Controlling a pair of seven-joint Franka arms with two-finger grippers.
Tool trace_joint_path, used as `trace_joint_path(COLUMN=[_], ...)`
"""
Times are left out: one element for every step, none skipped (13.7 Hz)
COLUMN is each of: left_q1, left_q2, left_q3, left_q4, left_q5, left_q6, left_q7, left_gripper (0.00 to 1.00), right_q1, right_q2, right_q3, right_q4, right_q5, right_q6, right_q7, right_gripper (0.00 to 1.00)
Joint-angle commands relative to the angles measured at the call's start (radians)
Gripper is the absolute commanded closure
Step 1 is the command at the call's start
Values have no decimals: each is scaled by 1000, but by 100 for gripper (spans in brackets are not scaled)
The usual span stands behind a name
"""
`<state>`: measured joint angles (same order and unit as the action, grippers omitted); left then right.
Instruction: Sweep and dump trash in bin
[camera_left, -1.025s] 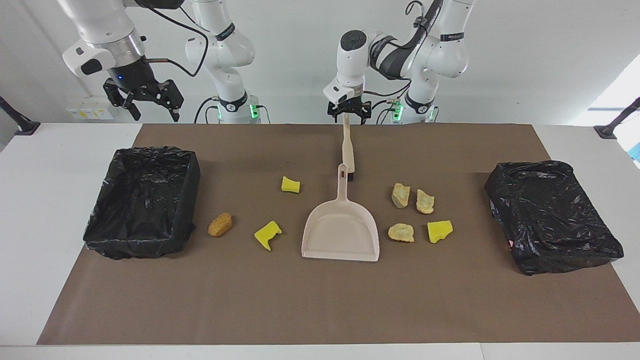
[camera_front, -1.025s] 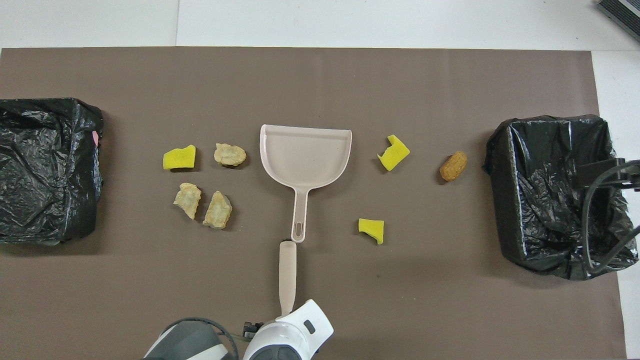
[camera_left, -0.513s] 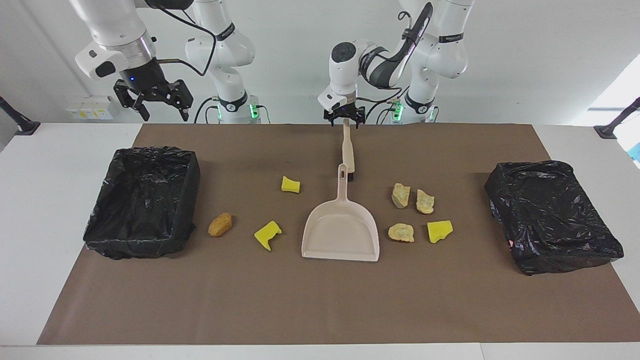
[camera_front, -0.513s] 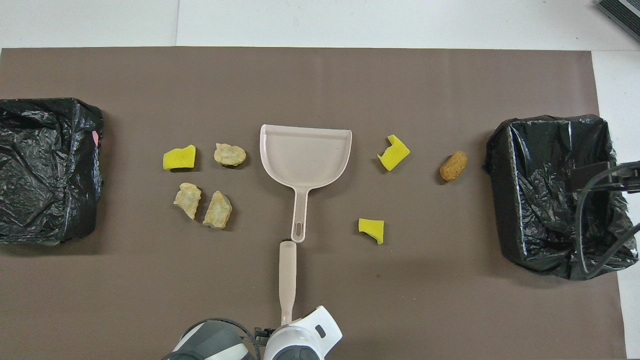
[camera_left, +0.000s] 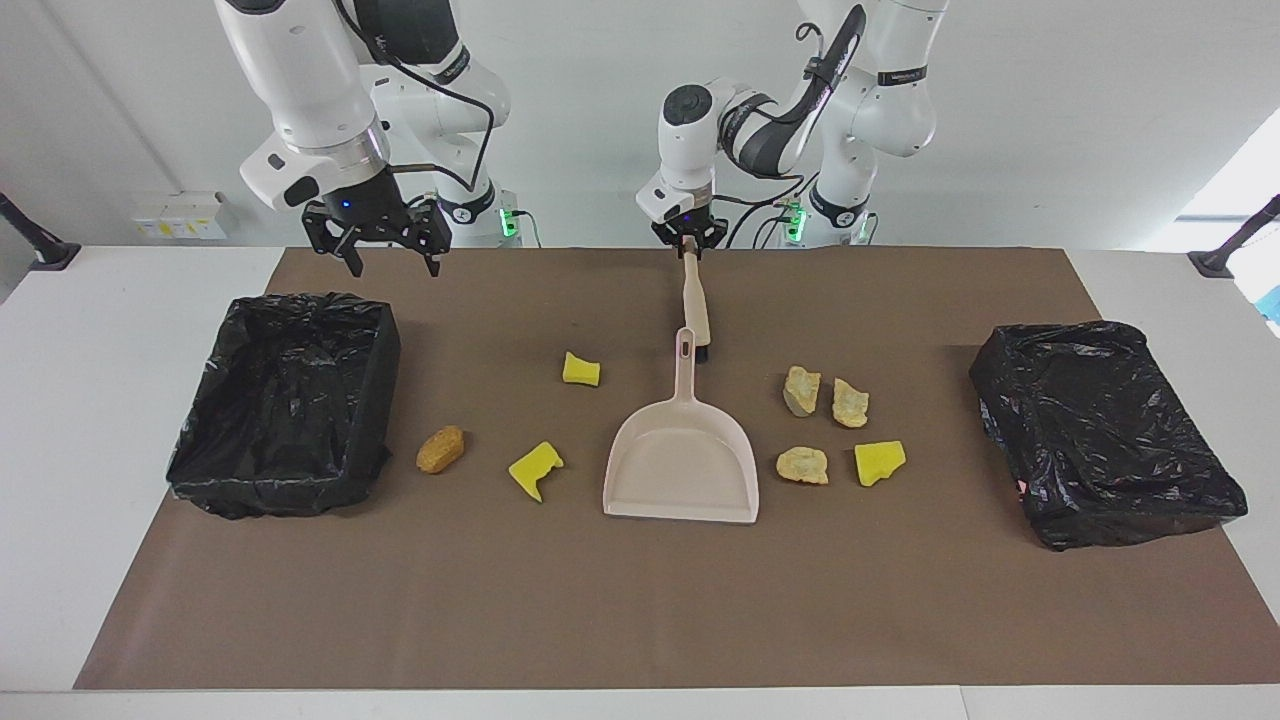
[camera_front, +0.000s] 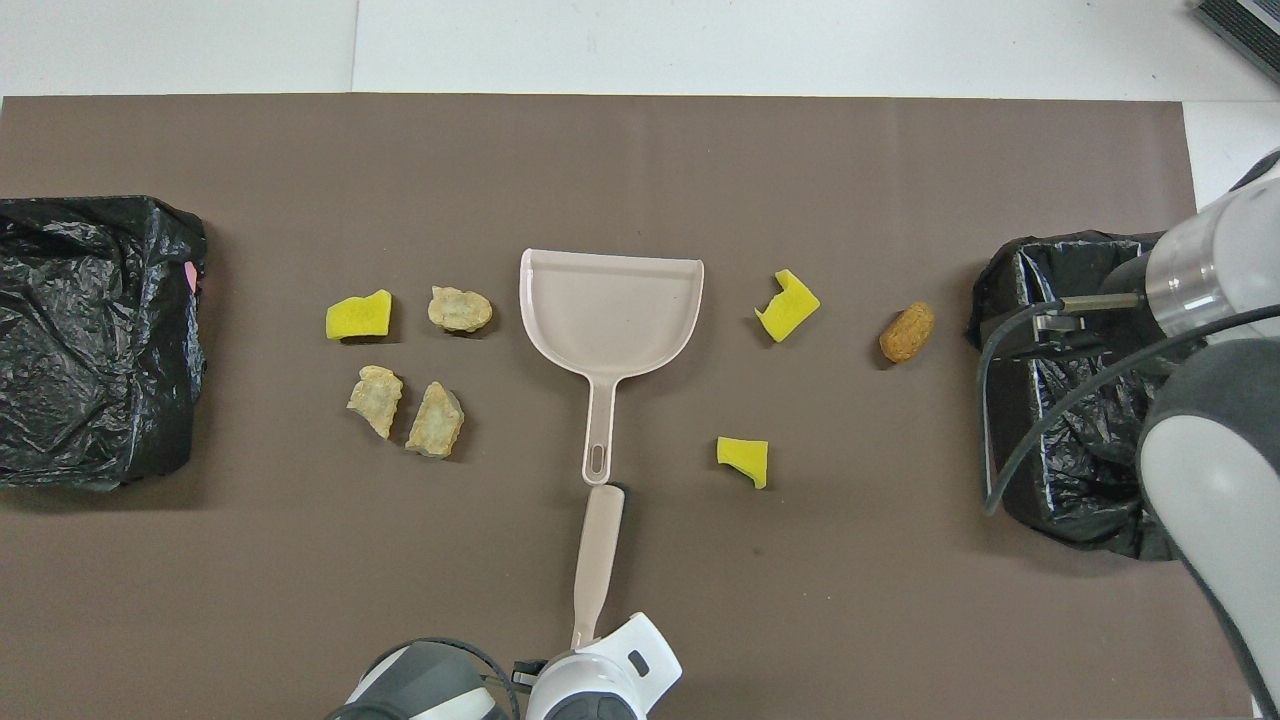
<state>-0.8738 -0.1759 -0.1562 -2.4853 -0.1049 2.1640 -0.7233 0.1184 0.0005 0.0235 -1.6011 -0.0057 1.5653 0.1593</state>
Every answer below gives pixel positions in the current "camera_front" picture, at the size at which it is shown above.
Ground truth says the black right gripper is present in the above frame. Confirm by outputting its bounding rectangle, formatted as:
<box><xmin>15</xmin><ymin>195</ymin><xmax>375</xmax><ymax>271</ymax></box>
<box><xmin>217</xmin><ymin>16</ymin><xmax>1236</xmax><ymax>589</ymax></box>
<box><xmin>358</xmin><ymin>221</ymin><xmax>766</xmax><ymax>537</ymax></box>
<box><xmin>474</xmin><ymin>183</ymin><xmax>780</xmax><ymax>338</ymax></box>
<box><xmin>1008</xmin><ymin>250</ymin><xmax>1163</xmax><ymax>363</ymax></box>

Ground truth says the small yellow sponge piece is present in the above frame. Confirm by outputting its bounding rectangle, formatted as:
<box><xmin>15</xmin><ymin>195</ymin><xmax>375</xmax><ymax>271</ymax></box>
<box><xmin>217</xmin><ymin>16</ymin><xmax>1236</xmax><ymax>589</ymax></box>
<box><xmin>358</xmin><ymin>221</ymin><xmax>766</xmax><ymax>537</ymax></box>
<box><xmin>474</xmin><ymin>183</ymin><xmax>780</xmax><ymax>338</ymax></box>
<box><xmin>716</xmin><ymin>436</ymin><xmax>770</xmax><ymax>491</ymax></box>

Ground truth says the black bag covered bin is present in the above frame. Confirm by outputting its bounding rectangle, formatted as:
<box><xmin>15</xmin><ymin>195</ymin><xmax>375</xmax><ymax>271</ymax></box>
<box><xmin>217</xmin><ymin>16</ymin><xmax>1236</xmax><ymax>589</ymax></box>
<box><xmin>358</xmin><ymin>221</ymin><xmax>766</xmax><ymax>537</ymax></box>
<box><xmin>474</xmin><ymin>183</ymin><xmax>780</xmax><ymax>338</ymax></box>
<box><xmin>0</xmin><ymin>195</ymin><xmax>209</xmax><ymax>493</ymax></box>

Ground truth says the beige plastic dustpan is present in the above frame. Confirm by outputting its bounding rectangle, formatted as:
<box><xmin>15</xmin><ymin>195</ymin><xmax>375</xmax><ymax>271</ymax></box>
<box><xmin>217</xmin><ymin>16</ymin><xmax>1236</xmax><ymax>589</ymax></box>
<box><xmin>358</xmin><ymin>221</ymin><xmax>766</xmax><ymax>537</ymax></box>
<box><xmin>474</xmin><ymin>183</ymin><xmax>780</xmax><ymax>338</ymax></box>
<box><xmin>519</xmin><ymin>248</ymin><xmax>705</xmax><ymax>488</ymax></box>

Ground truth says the brown fried nugget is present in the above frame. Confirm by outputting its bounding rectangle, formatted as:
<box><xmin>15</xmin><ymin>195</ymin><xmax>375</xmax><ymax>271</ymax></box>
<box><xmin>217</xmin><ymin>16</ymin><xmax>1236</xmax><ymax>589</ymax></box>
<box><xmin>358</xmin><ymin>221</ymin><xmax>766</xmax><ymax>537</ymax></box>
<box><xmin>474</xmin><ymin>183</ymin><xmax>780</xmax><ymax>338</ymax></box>
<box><xmin>879</xmin><ymin>302</ymin><xmax>937</xmax><ymax>365</ymax></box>

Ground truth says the beige fried food piece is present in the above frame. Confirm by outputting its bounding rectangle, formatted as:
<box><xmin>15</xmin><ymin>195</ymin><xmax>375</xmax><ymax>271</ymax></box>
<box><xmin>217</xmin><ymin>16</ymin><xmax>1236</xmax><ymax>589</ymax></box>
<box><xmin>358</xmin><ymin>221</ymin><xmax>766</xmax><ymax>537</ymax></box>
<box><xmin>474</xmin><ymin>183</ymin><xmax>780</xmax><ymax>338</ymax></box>
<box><xmin>405</xmin><ymin>381</ymin><xmax>466</xmax><ymax>460</ymax></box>
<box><xmin>346</xmin><ymin>365</ymin><xmax>405</xmax><ymax>440</ymax></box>
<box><xmin>428</xmin><ymin>286</ymin><xmax>494</xmax><ymax>335</ymax></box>

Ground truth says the open black lined trash bin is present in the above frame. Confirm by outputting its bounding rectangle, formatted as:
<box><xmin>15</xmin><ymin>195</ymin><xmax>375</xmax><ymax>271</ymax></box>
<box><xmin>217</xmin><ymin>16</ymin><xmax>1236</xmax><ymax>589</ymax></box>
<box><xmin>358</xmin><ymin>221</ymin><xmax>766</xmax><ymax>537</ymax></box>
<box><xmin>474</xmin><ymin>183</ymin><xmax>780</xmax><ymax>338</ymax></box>
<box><xmin>965</xmin><ymin>229</ymin><xmax>1201</xmax><ymax>561</ymax></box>

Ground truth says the yellow sponge with green backing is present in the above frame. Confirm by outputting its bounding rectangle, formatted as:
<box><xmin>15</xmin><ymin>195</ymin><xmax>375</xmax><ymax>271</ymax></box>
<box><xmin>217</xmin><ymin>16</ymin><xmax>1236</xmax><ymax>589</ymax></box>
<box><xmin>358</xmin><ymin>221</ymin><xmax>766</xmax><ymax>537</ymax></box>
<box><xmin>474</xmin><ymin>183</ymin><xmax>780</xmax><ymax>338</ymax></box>
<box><xmin>325</xmin><ymin>289</ymin><xmax>394</xmax><ymax>343</ymax></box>

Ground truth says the grey vented device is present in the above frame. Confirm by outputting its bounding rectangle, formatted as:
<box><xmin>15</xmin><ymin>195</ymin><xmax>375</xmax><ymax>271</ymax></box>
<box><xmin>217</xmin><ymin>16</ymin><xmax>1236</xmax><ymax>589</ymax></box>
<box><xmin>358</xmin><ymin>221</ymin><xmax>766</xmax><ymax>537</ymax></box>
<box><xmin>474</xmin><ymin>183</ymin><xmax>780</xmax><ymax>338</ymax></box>
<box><xmin>1188</xmin><ymin>0</ymin><xmax>1280</xmax><ymax>86</ymax></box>

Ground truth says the notched yellow sponge piece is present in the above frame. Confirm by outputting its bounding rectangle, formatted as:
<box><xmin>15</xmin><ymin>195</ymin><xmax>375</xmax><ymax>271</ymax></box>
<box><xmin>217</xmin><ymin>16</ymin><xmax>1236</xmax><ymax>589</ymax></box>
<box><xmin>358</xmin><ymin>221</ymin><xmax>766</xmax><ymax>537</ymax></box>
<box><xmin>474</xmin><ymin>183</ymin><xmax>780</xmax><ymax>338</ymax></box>
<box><xmin>754</xmin><ymin>269</ymin><xmax>822</xmax><ymax>344</ymax></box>

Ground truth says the brown table mat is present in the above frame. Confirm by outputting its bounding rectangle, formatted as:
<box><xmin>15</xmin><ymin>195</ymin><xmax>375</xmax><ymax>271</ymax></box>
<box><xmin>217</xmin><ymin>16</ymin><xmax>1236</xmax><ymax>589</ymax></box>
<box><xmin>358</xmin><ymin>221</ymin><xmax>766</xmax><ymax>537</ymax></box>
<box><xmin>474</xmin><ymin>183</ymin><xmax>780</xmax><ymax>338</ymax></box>
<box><xmin>0</xmin><ymin>93</ymin><xmax>1256</xmax><ymax>720</ymax></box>

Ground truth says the beige hand brush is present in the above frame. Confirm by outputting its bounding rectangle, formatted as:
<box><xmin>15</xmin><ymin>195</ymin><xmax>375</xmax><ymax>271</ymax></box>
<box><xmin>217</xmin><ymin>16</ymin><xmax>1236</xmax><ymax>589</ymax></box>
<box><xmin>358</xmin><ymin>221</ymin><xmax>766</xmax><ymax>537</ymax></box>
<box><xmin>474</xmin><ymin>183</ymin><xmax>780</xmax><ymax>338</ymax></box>
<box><xmin>570</xmin><ymin>484</ymin><xmax>627</xmax><ymax>651</ymax></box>

